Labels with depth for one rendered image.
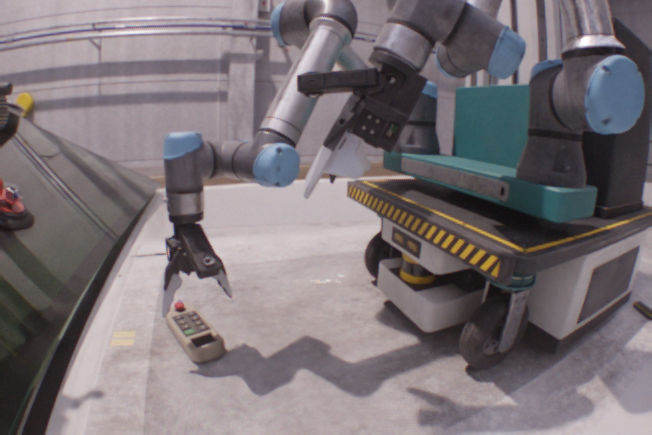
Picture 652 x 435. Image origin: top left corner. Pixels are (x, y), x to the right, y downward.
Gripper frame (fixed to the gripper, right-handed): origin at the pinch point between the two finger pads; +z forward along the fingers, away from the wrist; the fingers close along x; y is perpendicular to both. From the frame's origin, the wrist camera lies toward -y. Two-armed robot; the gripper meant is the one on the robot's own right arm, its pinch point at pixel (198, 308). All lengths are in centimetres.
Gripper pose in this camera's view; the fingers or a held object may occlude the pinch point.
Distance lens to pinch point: 74.5
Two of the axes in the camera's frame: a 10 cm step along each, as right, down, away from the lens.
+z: -0.3, 9.8, 2.0
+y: -6.8, -1.7, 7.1
